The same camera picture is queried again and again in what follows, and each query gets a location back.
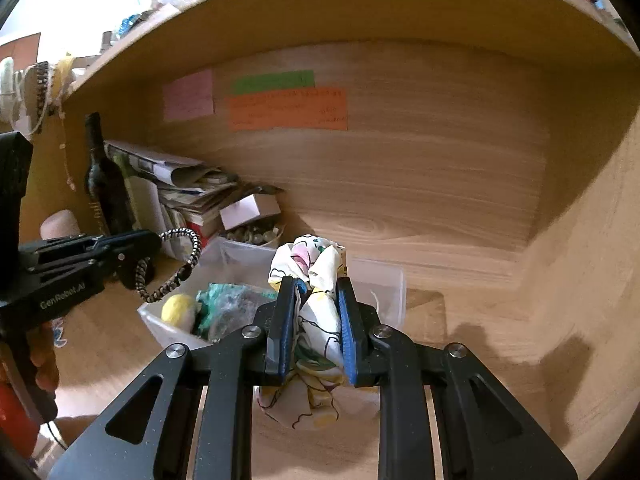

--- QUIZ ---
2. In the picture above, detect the green knitted sock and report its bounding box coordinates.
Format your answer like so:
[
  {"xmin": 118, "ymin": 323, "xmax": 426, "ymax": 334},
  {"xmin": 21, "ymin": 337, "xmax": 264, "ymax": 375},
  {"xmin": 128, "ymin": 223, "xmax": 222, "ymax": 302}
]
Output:
[{"xmin": 193, "ymin": 282, "xmax": 277, "ymax": 340}]

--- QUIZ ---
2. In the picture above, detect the person's left hand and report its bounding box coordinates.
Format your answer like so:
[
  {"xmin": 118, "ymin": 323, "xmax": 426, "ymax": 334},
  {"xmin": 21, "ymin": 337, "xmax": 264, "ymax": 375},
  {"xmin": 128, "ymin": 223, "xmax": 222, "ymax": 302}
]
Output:
[{"xmin": 27, "ymin": 322, "xmax": 60, "ymax": 393}]

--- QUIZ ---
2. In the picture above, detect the pink sticky note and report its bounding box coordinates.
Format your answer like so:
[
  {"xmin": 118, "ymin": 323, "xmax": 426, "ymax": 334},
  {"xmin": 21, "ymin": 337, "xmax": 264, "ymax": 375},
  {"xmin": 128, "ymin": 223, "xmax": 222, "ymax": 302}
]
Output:
[{"xmin": 163, "ymin": 68, "xmax": 215, "ymax": 122}]

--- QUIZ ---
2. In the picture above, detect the floral fabric scrunchie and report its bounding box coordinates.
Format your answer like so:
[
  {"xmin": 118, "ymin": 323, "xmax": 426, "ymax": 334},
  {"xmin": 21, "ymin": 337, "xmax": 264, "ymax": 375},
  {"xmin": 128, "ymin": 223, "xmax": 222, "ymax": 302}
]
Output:
[{"xmin": 256, "ymin": 234, "xmax": 380, "ymax": 430}]

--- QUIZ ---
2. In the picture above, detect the stack of newspapers and books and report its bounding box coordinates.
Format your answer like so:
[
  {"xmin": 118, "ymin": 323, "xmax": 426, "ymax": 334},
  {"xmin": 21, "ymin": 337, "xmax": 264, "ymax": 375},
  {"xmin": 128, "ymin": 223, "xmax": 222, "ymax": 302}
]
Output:
[{"xmin": 104, "ymin": 138, "xmax": 286, "ymax": 261}]

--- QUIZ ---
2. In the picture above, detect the beige ceramic mug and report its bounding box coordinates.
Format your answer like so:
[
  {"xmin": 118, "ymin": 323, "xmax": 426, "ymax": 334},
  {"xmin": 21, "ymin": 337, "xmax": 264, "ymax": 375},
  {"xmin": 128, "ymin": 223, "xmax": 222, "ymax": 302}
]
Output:
[{"xmin": 39, "ymin": 209, "xmax": 81, "ymax": 240}]

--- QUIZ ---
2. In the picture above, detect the orange sleeve forearm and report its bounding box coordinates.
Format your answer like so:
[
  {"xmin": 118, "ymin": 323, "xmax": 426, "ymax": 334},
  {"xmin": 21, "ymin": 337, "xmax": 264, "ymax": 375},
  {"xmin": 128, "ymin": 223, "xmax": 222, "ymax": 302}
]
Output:
[{"xmin": 0, "ymin": 382, "xmax": 39, "ymax": 460}]

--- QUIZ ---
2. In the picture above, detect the small white cardboard box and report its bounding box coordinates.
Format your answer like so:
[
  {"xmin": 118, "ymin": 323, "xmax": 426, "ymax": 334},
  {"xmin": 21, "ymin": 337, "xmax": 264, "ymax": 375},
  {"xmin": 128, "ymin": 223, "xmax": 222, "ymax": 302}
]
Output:
[{"xmin": 220, "ymin": 194, "xmax": 281, "ymax": 231}]

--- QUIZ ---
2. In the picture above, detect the dark wine bottle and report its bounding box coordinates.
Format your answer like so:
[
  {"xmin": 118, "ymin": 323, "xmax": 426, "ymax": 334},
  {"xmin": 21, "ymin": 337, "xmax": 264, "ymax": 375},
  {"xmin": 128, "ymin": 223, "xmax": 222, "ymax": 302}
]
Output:
[{"xmin": 85, "ymin": 112, "xmax": 134, "ymax": 235}]

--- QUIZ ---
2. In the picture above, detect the orange sticky note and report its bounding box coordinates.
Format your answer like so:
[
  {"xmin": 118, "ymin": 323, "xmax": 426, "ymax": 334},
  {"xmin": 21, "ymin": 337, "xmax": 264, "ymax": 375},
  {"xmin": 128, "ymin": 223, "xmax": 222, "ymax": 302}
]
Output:
[{"xmin": 227, "ymin": 87, "xmax": 348, "ymax": 131}]

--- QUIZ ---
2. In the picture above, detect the yellow soft ball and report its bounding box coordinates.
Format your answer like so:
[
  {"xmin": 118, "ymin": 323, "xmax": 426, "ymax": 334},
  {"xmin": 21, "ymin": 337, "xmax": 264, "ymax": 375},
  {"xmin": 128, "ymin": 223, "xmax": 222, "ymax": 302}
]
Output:
[{"xmin": 160, "ymin": 294, "xmax": 200, "ymax": 333}]

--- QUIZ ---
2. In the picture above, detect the clear plastic storage bin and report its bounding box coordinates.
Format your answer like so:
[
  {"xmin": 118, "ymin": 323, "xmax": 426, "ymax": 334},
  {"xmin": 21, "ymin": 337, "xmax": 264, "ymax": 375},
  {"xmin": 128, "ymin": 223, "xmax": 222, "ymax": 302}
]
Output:
[{"xmin": 138, "ymin": 238, "xmax": 407, "ymax": 350}]

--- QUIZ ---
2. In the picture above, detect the black white braided bracelet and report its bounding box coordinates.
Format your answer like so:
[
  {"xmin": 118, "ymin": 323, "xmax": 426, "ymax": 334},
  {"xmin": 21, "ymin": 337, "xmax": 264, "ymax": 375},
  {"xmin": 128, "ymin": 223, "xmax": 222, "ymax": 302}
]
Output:
[{"xmin": 133, "ymin": 227, "xmax": 203, "ymax": 304}]

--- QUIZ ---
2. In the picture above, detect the green sticky note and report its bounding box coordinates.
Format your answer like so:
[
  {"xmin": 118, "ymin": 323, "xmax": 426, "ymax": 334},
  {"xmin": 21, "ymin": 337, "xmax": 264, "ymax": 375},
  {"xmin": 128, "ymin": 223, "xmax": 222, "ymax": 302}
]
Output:
[{"xmin": 231, "ymin": 70, "xmax": 314, "ymax": 96}]

